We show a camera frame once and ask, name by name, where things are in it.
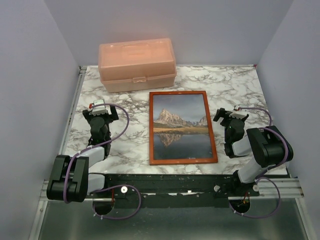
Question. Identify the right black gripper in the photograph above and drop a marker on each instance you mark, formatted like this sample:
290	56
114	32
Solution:
223	113

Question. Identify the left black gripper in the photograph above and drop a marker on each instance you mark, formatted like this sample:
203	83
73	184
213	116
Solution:
113	116

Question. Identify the orange wooden picture frame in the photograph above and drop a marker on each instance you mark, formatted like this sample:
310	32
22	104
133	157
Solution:
182	162

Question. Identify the landscape photo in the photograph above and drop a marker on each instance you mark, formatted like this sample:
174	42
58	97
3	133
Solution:
181	125

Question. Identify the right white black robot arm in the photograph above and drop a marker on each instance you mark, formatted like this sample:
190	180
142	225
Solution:
269	147

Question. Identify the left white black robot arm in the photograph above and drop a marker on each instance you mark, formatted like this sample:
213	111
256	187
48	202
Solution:
82	162

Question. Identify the translucent orange plastic toolbox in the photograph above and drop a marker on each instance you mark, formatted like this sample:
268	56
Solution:
137	65

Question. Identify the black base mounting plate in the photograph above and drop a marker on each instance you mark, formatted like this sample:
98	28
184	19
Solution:
127	191

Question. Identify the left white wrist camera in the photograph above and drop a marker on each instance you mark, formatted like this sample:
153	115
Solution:
98	107

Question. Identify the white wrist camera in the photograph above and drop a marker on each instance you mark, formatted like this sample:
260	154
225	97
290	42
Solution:
238	113
98	107

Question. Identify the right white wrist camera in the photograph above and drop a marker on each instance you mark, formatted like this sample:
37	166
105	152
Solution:
238	113

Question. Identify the aluminium extrusion rail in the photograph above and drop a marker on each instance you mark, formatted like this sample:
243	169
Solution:
286	188

